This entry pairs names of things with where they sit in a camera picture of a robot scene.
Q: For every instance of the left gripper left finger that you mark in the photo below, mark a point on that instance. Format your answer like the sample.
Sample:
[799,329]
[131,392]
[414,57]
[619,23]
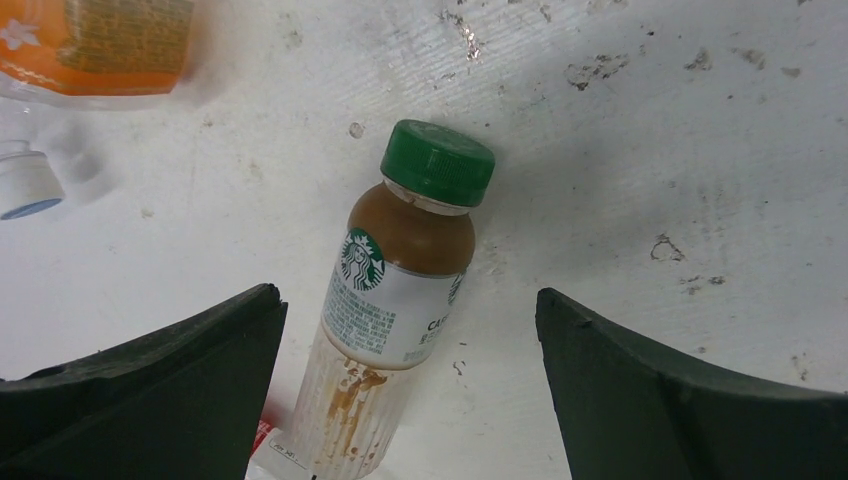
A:
[182,402]

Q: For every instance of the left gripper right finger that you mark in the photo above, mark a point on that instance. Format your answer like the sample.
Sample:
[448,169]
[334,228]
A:
[629,407]

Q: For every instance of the starbucks coffee bottle green cap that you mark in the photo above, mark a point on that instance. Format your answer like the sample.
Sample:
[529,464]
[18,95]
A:
[409,241]

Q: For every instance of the clear unlabelled bottle blue cap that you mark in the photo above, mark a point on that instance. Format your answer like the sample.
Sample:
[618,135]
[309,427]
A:
[28,182]

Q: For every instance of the orange label crushed bottle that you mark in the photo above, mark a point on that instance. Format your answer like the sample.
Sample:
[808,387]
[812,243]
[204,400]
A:
[93,54]

